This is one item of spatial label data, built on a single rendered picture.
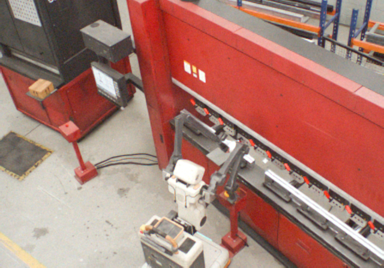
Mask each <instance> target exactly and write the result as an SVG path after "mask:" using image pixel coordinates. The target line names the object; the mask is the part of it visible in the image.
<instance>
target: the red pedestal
mask: <svg viewBox="0 0 384 268"><path fill-rule="evenodd" d="M59 129H60V132H61V134H62V135H63V136H64V138H65V139H66V141H68V142H69V143H72V145H73V149H74V151H75V154H76V157H77V160H78V162H79V167H77V168H75V169H74V172H75V175H74V178H75V179H76V180H77V181H78V183H80V184H81V185H83V184H84V183H86V182H87V181H89V180H91V179H93V178H95V177H96V176H98V173H97V169H96V168H95V167H94V166H93V165H92V163H91V162H90V161H87V162H85V163H84V161H83V158H82V154H80V150H79V148H78V145H77V141H76V140H77V139H78V138H80V137H82V135H81V133H80V130H79V129H78V127H77V126H76V125H75V124H74V123H73V122H72V121H69V122H67V123H65V124H63V125H61V126H60V127H59Z"/></svg>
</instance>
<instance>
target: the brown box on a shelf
mask: <svg viewBox="0 0 384 268"><path fill-rule="evenodd" d="M56 91H58V89H57V88H54V87H53V85H52V82H49V81H47V80H43V79H39V80H37V81H36V82H35V83H34V84H32V86H31V87H29V91H28V92H27V93H26V95H27V96H29V97H31V98H33V99H35V100H37V101H40V102H42V101H44V100H45V99H46V98H48V97H49V96H50V95H51V94H53V93H54V92H56Z"/></svg>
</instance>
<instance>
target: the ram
mask: <svg viewBox="0 0 384 268"><path fill-rule="evenodd" d="M163 19H164V28H165V33H166V41H167V50H168V55H169V59H170V68H171V73H172V77H173V78H174V79H175V80H177V81H179V82H180V83H181V84H183V85H184V86H186V87H188V88H190V89H191V90H192V91H193V92H195V93H196V94H198V95H200V96H201V97H203V98H204V99H206V100H207V101H209V102H210V103H211V104H213V105H215V106H217V107H218V108H219V109H220V110H222V111H224V112H225V113H227V114H228V115H230V116H232V117H233V118H234V119H236V120H237V121H238V122H240V123H242V124H244V125H245V126H246V127H247V128H249V129H250V130H252V131H254V132H255V133H257V134H258V135H259V136H261V137H263V138H264V139H265V140H267V141H269V142H271V143H272V144H274V146H276V147H277V148H279V149H281V150H283V151H284V152H285V153H287V154H289V156H291V157H293V158H294V159H296V160H297V161H299V162H300V163H302V164H304V165H305V166H306V167H308V168H309V169H310V170H312V171H314V172H315V173H317V174H319V175H320V176H321V177H322V178H324V179H325V180H327V181H328V182H330V183H332V184H333V185H335V186H336V187H338V188H340V190H342V191H343V192H345V193H346V194H347V195H350V196H351V197H353V198H354V199H355V200H357V201H359V202H360V203H362V204H363V205H364V206H365V207H367V208H368V209H370V210H372V211H373V212H374V213H377V214H378V215H380V216H381V217H382V218H384V128H382V127H381V126H380V125H378V124H375V123H374V122H372V121H370V120H368V119H366V118H364V117H362V116H361V115H359V114H358V113H355V112H353V111H351V110H349V109H348V108H346V107H344V106H343V105H341V104H339V103H336V102H335V101H333V100H331V99H329V98H327V97H326V96H324V95H322V94H320V93H318V92H316V91H314V90H312V89H310V88H309V87H308V86H306V85H303V84H301V83H300V82H297V81H296V80H294V79H292V78H290V77H289V76H287V75H285V74H283V73H280V72H278V71H277V70H276V69H274V68H271V67H269V66H267V65H266V64H264V63H262V62H260V61H258V60H257V59H255V58H253V57H251V56H248V55H246V54H245V53H244V52H242V51H240V50H238V49H236V48H234V47H231V46H230V45H228V44H226V43H224V42H222V41H220V40H219V39H217V38H214V37H212V36H210V35H208V33H206V32H203V31H201V30H200V29H197V28H195V27H193V26H191V25H189V24H188V23H186V22H184V21H183V20H181V19H179V18H176V17H174V16H172V15H171V14H169V13H166V12H164V11H163ZM184 61H186V62H188V63H190V70H191V74H190V73H189V72H188V71H185V67H184ZM193 66H194V67H196V71H197V77H194V76H193V73H194V74H196V73H195V72H194V71H193ZM199 70H201V71H203V72H204V73H205V79H206V83H204V82H203V81H202V80H200V79H199ZM172 82H173V83H174V84H176V85H178V86H180V87H181V88H183V89H184V90H186V92H188V93H190V94H191V95H192V96H194V97H196V98H198V99H199V100H200V101H201V102H203V103H204V104H206V105H208V106H210V107H211V108H212V109H213V110H215V111H216V112H218V113H219V114H221V115H222V116H224V117H226V119H228V120H229V121H231V122H233V123H234V124H236V125H237V126H239V127H240V128H242V129H243V130H245V131H246V132H248V133H249V134H251V135H252V136H253V137H255V138H256V139H258V140H259V141H261V142H263V143H264V144H266V145H267V146H268V147H270V148H271V149H273V150H275V151H276V152H278V153H279V154H281V156H283V157H285V158H286V159H288V160H289V161H290V162H293V163H294V164H296V166H298V167H299V168H301V169H302V170H304V171H306V172H307V173H308V174H310V175H311V176H312V177H314V178H315V179H317V180H319V181H320V182H321V183H323V184H325V185H326V186H328V187H329V188H330V189H332V190H333V191H335V192H336V193H337V194H339V195H341V196H342V197H344V198H345V199H346V200H348V201H350V202H352V204H354V205H355V206H357V207H358V208H360V209H361V210H363V211H364V212H365V213H367V214H369V215H370V216H372V217H373V218H374V219H376V220H378V221H379V222H381V223H382V224H383V225H384V221H382V220H381V219H379V218H377V217H376V216H374V215H373V214H371V213H370V212H368V211H367V210H365V209H364V208H362V207H361V206H359V205H358V204H357V203H355V202H354V201H353V200H351V199H350V198H347V197H346V196H345V195H343V194H342V193H340V192H338V191H337V190H336V189H335V188H333V187H332V186H330V185H328V184H327V183H325V182H324V181H323V180H321V179H319V178H318V177H317V176H315V175H314V174H312V173H311V172H309V171H308V170H306V169H305V168H303V167H301V166H300V165H299V164H298V163H296V162H294V161H293V160H292V159H290V158H288V157H287V156H285V155H284V154H283V153H281V152H279V151H278V150H276V149H275V148H273V147H272V146H270V145H269V144H267V143H266V142H265V141H263V140H262V139H260V138H258V137H256V135H254V134H253V133H251V132H249V131H248V130H246V129H245V128H244V127H242V125H240V124H238V123H236V122H235V121H233V120H232V119H230V118H229V117H228V116H226V115H225V114H223V113H221V112H219V111H218V110H217V109H216V108H215V107H213V106H211V105H209V104H208V103H206V102H204V101H203V100H202V99H201V98H199V97H198V96H195V95H194V94H192V93H191V92H190V91H189V90H188V89H186V88H184V87H182V86H181V85H179V84H177V83H176V82H175V81H174V80H172Z"/></svg>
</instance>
